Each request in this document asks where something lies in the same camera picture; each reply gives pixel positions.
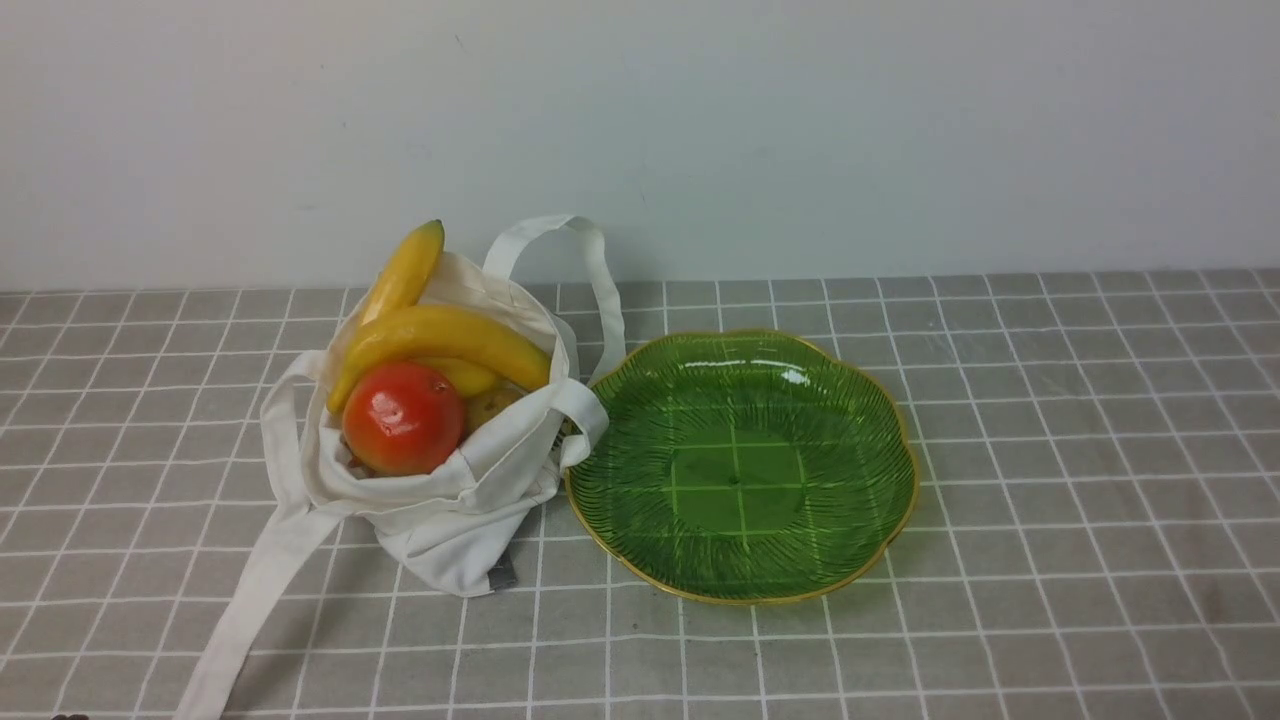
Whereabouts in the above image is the large yellow banana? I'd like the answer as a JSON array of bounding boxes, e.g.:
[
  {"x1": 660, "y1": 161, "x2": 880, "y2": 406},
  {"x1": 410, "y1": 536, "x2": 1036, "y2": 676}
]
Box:
[{"x1": 326, "y1": 304, "x2": 550, "y2": 415}]

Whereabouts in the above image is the green glass fruit plate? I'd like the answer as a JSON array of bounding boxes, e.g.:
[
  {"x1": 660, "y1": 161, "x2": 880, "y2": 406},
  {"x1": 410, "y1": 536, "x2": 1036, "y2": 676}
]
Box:
[{"x1": 564, "y1": 331, "x2": 922, "y2": 605}]

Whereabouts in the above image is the brownish green small fruit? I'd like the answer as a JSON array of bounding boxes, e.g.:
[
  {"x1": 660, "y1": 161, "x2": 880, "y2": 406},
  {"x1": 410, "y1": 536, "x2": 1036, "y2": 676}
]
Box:
[{"x1": 463, "y1": 386, "x2": 525, "y2": 436}]

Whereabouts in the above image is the yellow lemon fruit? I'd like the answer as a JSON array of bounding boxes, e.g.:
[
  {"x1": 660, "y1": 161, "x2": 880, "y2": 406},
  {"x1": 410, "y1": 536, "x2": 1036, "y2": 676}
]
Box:
[{"x1": 413, "y1": 357, "x2": 500, "y2": 398}]

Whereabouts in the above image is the white cloth tote bag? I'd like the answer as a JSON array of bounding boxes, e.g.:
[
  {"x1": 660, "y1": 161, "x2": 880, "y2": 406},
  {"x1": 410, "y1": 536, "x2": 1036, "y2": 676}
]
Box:
[{"x1": 175, "y1": 215, "x2": 625, "y2": 719}]

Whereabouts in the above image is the red orange round fruit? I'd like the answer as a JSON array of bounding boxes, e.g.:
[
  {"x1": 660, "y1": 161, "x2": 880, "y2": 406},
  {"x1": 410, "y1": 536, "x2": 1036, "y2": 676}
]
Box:
[{"x1": 340, "y1": 361, "x2": 465, "y2": 477}]

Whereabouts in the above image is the upright yellow banana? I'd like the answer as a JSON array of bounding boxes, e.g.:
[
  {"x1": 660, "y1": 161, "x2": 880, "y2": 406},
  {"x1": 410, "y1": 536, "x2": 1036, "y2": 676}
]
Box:
[{"x1": 358, "y1": 219, "x2": 445, "y2": 325}]

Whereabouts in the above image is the grey checkered tablecloth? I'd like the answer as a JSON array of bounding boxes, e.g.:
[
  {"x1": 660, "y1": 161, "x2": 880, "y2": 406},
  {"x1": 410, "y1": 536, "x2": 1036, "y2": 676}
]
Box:
[{"x1": 1, "y1": 270, "x2": 1279, "y2": 719}]

